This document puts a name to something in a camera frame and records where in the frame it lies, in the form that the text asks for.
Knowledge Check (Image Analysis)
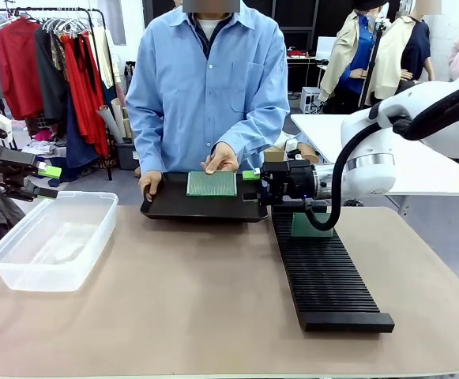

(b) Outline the black slotted PCB rack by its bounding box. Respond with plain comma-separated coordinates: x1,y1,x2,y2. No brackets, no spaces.
270,201,395,334

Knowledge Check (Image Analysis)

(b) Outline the white board on desk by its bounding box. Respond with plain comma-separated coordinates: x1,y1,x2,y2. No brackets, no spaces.
315,36,337,60

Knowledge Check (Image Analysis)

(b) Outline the clear plastic box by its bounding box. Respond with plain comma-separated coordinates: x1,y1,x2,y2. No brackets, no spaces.
0,190,119,293

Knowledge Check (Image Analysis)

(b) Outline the white boxy device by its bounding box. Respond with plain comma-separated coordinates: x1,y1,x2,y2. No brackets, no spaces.
0,114,14,149

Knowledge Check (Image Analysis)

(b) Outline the white table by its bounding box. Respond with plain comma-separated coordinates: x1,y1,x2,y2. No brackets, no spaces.
290,113,459,216

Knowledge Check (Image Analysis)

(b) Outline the green PCB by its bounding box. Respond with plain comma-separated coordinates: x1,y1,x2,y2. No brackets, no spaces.
186,170,239,197
291,212,334,238

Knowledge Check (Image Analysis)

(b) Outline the person's torso blue shirt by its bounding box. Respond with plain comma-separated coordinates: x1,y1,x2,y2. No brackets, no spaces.
125,2,292,174

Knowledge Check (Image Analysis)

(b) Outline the brown paper roll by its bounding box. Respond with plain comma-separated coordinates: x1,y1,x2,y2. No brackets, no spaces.
295,141,322,165

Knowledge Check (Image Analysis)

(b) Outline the person's left hand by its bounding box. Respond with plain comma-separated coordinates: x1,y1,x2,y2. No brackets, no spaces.
200,141,240,175

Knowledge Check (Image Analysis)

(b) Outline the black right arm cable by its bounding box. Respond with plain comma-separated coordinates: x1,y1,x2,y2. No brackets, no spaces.
303,77,459,233

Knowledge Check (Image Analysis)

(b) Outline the person's right hand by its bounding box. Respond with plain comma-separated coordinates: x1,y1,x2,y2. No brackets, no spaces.
137,170,164,203

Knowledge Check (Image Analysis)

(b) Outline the small white shelf unit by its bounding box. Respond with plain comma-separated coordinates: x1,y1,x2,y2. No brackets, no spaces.
299,86,322,114

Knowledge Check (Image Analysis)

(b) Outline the person's right forearm blue sleeve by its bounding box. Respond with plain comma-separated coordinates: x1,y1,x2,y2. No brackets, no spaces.
126,106,165,174

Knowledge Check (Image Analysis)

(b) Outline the person's left forearm blue sleeve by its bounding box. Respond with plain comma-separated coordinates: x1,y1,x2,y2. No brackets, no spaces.
223,98,292,163

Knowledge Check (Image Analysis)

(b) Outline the navy hanging cloth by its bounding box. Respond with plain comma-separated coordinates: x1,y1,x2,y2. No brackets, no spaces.
66,94,100,169

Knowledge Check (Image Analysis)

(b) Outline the dark plastic storage bin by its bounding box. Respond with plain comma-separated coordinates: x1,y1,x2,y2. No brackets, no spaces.
116,141,139,171

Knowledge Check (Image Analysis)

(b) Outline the red hanging jacket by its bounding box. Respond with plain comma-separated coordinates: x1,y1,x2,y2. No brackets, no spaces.
0,17,44,122

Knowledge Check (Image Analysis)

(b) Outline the black tripod pole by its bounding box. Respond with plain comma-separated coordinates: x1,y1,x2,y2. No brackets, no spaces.
357,21,388,115

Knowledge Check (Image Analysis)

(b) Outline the red hanging dress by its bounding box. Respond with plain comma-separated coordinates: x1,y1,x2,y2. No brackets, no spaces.
61,34,110,157

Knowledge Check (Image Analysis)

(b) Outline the brown cardboard box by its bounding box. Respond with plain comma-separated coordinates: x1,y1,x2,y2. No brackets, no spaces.
263,148,288,163

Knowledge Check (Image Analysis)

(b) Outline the black plastic tray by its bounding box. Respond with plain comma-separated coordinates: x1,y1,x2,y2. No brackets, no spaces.
139,171,269,223

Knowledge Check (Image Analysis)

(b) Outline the black clothes rack frame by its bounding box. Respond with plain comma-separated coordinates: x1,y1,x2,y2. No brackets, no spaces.
0,6,114,182

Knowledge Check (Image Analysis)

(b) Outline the pink white clothes pile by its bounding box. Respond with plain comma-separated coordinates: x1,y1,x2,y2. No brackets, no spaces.
23,128,69,159

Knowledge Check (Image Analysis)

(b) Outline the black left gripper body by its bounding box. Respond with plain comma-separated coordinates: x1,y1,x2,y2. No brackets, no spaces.
0,137,39,201

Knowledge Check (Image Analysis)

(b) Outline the brown cardboard tube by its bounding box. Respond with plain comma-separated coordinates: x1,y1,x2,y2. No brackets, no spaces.
96,104,124,144

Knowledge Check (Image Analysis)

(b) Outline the beige cardboard tube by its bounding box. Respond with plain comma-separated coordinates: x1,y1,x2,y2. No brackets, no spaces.
110,97,130,139

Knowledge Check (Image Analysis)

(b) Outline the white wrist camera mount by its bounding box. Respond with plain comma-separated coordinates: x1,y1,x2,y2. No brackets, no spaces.
285,137,304,161

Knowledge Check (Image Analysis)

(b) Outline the white hangers bundle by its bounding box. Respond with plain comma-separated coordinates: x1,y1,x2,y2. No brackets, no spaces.
41,15,92,37

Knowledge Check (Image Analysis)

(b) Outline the black hanging garment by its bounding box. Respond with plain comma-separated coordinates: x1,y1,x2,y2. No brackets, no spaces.
34,27,70,126

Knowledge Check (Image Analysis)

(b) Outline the mannequin cream navy top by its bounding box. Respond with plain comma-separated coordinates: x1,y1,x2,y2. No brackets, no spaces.
373,13,435,102

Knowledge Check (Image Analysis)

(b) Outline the beige hanging garment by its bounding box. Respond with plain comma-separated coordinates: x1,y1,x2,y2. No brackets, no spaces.
92,26,116,90

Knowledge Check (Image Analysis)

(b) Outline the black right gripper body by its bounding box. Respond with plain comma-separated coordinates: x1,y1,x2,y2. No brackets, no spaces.
259,159,318,207

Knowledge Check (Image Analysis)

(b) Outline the mannequin beige coat blue shirt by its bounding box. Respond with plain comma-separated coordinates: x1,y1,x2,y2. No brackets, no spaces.
318,9,378,104

